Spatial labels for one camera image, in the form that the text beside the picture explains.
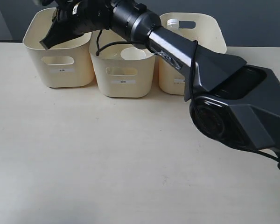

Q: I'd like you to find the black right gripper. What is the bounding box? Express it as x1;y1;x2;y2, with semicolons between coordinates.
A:
39;0;114;49

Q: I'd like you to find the white paper cup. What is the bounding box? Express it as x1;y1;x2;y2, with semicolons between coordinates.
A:
120;47;146;60

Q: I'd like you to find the clear plastic bottle white cap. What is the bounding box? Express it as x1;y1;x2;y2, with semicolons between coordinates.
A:
166;18;180;32

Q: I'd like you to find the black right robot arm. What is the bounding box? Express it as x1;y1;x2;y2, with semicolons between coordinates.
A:
40;0;280;169

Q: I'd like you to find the left cream plastic bin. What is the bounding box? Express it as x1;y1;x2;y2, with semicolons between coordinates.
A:
23;7;95;88

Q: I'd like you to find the cream plastic bin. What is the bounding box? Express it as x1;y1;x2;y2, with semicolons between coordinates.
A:
156;13;227;95
23;7;95;88
89;30;155;98

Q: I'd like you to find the middle cream plastic bin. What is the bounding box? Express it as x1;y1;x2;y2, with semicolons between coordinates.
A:
89;30;155;98

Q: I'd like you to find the right cream plastic bin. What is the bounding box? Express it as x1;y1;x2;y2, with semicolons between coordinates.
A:
156;13;227;95

